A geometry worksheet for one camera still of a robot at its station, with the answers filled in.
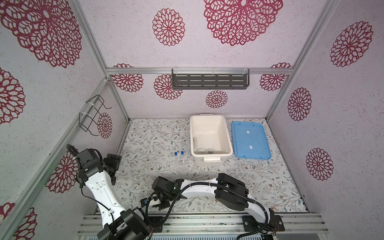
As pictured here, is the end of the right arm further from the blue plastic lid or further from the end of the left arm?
the blue plastic lid

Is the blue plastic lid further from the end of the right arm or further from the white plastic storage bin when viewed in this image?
the end of the right arm

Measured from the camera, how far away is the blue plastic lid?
1.02 metres

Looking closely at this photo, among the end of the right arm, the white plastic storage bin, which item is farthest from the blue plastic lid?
the end of the right arm

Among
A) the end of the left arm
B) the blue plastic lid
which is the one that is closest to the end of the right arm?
the end of the left arm
